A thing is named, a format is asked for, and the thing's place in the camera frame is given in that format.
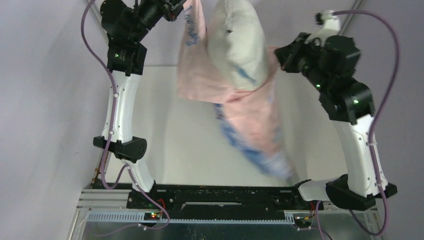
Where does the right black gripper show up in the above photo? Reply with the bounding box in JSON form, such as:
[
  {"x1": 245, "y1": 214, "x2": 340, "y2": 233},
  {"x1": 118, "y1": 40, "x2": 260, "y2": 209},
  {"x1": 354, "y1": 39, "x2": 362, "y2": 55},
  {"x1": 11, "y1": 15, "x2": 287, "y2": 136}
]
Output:
[{"x1": 275, "y1": 31, "x2": 333, "y2": 93}]

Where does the pink and blue pillowcase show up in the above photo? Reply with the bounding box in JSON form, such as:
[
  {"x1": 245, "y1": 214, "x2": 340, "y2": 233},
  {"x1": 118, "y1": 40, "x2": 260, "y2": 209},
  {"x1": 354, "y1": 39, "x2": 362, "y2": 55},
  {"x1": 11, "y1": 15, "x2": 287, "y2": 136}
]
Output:
[{"x1": 177, "y1": 0, "x2": 295, "y2": 180}]

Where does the white pillow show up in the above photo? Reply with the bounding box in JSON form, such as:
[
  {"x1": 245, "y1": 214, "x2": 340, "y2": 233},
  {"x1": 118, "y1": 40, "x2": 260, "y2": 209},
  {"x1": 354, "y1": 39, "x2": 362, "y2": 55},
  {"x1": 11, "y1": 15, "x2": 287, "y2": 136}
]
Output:
[{"x1": 207, "y1": 0, "x2": 270, "y2": 91}]

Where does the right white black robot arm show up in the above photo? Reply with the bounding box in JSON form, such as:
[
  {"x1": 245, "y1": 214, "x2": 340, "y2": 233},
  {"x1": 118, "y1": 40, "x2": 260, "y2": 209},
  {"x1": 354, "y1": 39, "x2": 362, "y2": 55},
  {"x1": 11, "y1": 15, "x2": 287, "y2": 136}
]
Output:
[{"x1": 274, "y1": 32, "x2": 398, "y2": 211}]

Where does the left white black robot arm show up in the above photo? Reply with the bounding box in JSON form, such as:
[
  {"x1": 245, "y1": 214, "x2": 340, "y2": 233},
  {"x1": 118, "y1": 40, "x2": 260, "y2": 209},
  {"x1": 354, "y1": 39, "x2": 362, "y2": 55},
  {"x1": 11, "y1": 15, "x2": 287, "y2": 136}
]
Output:
[{"x1": 93, "y1": 0, "x2": 184, "y2": 208}]

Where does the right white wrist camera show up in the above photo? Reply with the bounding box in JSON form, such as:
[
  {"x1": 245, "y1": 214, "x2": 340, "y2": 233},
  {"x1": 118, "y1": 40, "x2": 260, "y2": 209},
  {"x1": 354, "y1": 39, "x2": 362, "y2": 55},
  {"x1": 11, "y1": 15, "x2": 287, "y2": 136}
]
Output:
[{"x1": 316, "y1": 10, "x2": 341, "y2": 42}]

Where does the left aluminium frame post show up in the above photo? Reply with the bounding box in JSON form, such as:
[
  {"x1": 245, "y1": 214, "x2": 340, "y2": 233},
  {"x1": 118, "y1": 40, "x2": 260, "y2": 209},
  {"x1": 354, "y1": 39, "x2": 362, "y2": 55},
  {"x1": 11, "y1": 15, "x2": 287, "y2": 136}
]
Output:
[{"x1": 85, "y1": 3, "x2": 109, "y2": 45}]

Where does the aluminium frame post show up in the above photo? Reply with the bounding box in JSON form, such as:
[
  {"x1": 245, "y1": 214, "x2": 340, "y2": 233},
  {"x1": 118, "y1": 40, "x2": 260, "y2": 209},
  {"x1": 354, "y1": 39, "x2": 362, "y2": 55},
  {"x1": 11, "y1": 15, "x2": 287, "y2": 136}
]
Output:
[
  {"x1": 338, "y1": 0, "x2": 365, "y2": 36},
  {"x1": 85, "y1": 3, "x2": 109, "y2": 45}
]

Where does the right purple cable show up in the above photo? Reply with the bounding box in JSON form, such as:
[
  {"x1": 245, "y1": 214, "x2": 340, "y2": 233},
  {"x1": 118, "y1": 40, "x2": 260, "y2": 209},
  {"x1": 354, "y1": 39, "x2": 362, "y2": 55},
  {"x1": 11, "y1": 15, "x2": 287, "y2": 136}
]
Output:
[{"x1": 314, "y1": 9, "x2": 401, "y2": 240}]

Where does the right aluminium frame post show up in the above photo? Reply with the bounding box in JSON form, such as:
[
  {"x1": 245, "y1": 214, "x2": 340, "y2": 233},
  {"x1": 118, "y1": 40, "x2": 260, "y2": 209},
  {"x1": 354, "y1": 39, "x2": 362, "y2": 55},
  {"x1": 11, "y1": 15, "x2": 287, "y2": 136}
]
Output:
[{"x1": 338, "y1": 0, "x2": 365, "y2": 36}]

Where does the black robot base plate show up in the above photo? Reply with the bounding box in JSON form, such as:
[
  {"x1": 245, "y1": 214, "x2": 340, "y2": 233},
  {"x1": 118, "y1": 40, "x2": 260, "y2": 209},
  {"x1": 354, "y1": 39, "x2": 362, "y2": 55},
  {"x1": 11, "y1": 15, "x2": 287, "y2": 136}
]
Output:
[{"x1": 126, "y1": 184, "x2": 324, "y2": 220}]

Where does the grey slotted cable duct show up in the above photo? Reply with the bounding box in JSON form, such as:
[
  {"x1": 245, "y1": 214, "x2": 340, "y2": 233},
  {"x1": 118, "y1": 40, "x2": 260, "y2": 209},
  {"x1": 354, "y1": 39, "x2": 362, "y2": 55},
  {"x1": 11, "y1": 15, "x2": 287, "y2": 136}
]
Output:
[{"x1": 86, "y1": 211, "x2": 295, "y2": 225}]

